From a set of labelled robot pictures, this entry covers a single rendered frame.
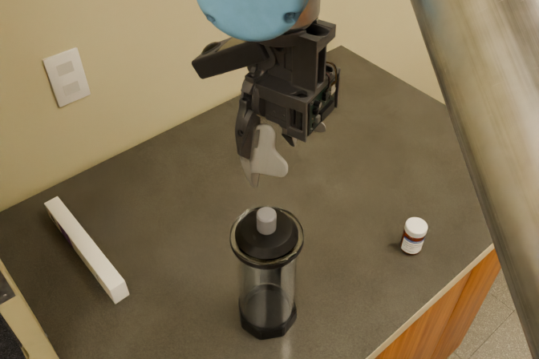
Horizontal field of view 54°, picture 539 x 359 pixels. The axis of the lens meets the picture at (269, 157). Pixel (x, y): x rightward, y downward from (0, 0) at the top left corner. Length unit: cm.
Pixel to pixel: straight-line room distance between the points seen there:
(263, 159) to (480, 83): 38
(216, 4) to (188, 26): 88
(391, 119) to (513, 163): 111
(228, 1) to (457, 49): 15
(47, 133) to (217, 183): 37
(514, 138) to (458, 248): 87
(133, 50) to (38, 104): 22
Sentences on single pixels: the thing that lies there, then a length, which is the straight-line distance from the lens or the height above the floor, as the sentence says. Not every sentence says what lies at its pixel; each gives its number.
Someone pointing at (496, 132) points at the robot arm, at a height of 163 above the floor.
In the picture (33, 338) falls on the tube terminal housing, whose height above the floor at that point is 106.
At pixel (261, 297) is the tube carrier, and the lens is 82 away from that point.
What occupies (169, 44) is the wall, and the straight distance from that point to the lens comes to 122.
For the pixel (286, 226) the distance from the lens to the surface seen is 76.
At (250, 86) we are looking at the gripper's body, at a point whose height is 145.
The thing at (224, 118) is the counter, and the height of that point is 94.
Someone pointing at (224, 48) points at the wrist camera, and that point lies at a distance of 57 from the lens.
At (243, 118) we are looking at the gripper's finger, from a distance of 56.
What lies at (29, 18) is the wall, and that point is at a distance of 106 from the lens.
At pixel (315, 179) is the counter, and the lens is 116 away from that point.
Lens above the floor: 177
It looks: 44 degrees down
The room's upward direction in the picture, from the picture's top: straight up
